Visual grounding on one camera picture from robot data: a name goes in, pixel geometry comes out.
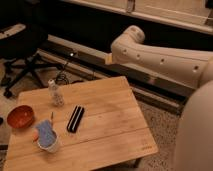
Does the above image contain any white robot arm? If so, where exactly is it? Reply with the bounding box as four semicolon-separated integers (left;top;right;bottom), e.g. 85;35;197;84
105;25;213;171

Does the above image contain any black rectangular case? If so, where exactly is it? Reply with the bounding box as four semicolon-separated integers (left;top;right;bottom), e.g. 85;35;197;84
67;106;85;133

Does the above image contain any wooden table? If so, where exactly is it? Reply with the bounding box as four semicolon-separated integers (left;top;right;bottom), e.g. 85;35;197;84
4;77;158;171

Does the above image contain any small white bottle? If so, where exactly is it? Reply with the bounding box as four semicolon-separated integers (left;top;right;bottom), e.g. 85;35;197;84
48;79;64;106

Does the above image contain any orange toy piece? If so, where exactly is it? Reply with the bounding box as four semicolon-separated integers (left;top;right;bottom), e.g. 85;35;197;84
33;129;39;142

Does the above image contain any white cup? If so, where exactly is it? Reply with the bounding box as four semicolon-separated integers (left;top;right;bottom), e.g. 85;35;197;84
38;137;60;153

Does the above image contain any red bowl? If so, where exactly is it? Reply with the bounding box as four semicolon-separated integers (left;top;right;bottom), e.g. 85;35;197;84
7;105;35;129

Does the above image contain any black office chair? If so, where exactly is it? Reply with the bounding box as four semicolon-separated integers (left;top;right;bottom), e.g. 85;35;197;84
0;25;62;98

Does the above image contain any black cable coil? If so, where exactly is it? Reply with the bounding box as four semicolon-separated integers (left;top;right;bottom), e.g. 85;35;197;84
54;49;77;86

